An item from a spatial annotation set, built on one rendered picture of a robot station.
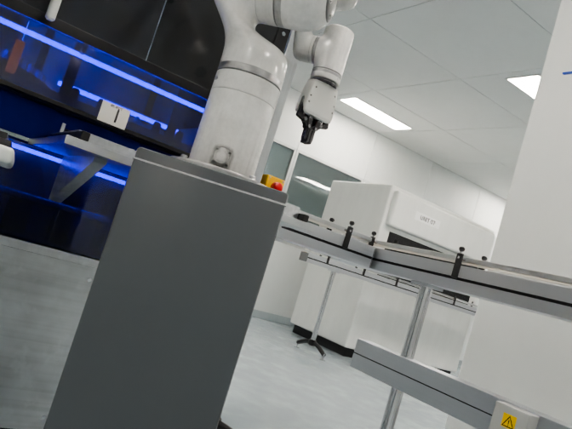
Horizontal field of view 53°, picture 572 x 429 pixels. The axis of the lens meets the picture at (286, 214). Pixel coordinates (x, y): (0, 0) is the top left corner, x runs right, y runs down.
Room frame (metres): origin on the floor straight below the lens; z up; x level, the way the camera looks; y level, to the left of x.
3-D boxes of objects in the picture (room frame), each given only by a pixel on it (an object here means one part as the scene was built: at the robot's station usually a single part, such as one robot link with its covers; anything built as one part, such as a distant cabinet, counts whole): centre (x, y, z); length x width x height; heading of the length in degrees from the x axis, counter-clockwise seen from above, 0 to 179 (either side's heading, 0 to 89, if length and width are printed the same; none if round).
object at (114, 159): (1.62, 0.34, 0.87); 0.70 x 0.48 x 0.02; 123
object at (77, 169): (1.48, 0.54, 0.79); 0.34 x 0.03 x 0.13; 33
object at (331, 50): (1.55, 0.01, 1.35); 0.09 x 0.08 x 0.13; 76
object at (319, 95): (1.55, 0.01, 1.21); 0.10 x 0.07 x 0.11; 123
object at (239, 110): (1.02, 0.14, 0.95); 0.19 x 0.19 x 0.18
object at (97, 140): (1.59, 0.52, 0.90); 0.34 x 0.26 x 0.04; 33
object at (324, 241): (2.28, -0.08, 0.92); 0.69 x 0.15 x 0.16; 123
